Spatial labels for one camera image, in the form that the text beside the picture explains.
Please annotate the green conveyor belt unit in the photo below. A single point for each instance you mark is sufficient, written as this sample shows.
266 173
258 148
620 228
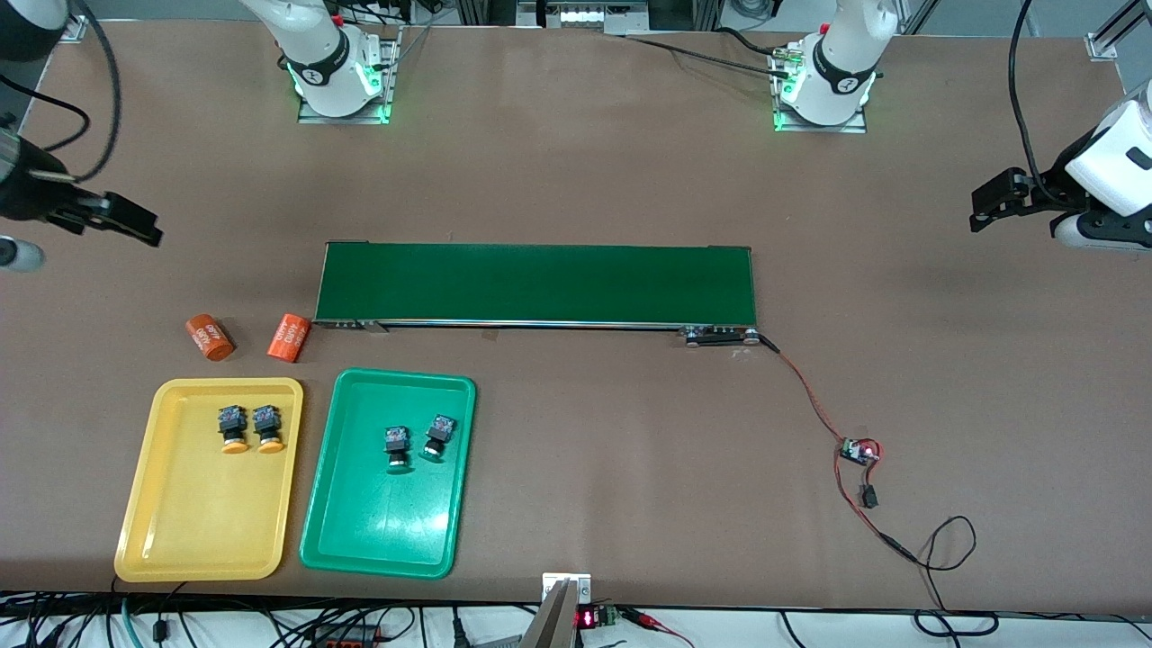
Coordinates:
540 283

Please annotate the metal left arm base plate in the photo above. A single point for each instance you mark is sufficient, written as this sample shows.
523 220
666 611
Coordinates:
855 127

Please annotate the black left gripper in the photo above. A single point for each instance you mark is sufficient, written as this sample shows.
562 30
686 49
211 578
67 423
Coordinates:
1047 192

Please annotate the aluminium frame rack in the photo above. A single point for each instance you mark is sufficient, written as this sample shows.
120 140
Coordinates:
706 13

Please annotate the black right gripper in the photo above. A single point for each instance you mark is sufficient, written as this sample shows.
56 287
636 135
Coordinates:
27 193

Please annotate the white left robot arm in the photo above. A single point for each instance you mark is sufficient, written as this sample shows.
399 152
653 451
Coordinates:
841 54

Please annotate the grey camera support pole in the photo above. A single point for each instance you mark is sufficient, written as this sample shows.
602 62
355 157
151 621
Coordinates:
551 625

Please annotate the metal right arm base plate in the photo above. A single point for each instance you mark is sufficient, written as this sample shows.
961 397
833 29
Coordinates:
391 90

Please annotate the small motor controller board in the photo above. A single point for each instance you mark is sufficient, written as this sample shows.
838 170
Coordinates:
855 452

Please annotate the green plastic tray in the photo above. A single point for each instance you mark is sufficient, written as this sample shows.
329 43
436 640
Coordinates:
387 522

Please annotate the orange and black connector block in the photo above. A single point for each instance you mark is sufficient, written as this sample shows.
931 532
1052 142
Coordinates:
346 639

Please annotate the red digit display module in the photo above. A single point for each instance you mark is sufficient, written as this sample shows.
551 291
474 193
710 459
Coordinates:
587 618

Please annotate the metal box with lights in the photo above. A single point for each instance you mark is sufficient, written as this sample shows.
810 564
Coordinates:
589 15

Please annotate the yellow push button switch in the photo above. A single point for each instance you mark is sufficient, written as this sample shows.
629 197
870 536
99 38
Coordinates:
232 423
268 423

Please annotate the orange cylinder with 4680 print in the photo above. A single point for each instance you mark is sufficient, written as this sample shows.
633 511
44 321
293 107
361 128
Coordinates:
289 337
210 337

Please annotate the aluminium profile rail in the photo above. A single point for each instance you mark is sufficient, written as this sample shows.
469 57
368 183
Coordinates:
76 29
1105 40

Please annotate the green push button switch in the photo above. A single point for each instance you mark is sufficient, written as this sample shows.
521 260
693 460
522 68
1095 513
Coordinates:
438 430
397 441

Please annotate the yellow plastic tray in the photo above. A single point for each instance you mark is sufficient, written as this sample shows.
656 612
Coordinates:
207 522

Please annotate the silver camera mount bracket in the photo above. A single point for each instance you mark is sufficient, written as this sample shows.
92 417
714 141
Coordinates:
551 583

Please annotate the red clip lead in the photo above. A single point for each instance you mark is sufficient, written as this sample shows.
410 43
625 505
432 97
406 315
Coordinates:
634 616

